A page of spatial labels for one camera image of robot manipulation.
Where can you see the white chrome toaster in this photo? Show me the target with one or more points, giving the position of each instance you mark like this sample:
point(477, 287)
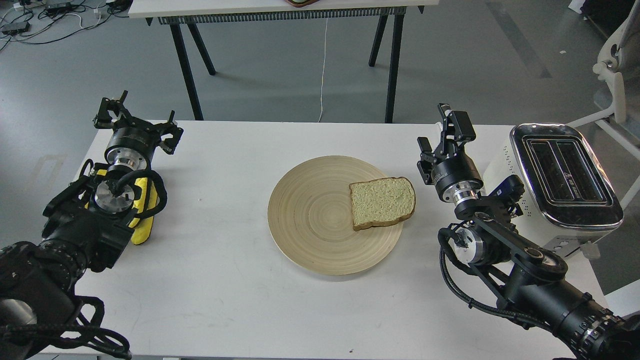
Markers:
point(568, 200)

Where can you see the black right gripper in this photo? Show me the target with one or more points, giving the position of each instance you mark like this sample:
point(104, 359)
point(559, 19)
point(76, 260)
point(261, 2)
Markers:
point(448, 168)

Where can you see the slice of white bread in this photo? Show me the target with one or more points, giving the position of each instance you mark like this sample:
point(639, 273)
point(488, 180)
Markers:
point(381, 202)

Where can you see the brown object on far table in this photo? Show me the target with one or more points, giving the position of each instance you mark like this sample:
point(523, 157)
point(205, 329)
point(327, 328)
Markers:
point(301, 3)

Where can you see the round wooden plate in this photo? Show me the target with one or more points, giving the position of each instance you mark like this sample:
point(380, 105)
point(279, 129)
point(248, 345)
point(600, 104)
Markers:
point(310, 217)

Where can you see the white office chair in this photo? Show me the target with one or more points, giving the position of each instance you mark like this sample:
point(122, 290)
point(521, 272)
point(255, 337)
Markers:
point(617, 61)

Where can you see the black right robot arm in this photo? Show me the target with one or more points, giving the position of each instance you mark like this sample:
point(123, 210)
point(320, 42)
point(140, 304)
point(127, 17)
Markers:
point(487, 264)

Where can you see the yellow banana toy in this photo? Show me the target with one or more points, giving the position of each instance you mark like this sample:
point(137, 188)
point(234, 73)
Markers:
point(135, 197)

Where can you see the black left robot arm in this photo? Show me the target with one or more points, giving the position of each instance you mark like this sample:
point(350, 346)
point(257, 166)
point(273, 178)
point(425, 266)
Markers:
point(89, 225)

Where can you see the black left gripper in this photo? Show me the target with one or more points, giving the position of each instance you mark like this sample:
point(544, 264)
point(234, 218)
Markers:
point(133, 143)

